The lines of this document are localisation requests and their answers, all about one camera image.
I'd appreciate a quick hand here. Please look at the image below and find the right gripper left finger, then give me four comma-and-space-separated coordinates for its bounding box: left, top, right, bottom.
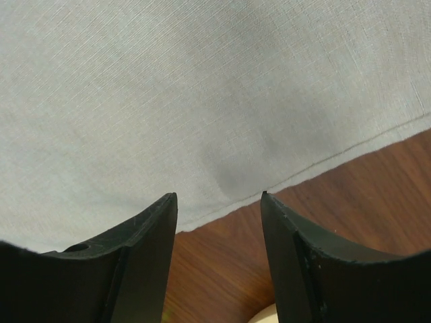
1, 193, 178, 322

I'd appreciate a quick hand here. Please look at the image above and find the beige cloth napkin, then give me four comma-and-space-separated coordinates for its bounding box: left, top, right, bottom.
1, 1, 430, 252

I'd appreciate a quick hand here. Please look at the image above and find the golden round plate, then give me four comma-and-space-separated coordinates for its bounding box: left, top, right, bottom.
248, 303, 279, 323

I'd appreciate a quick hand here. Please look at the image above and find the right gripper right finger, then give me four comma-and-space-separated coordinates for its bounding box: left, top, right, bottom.
261, 193, 430, 322

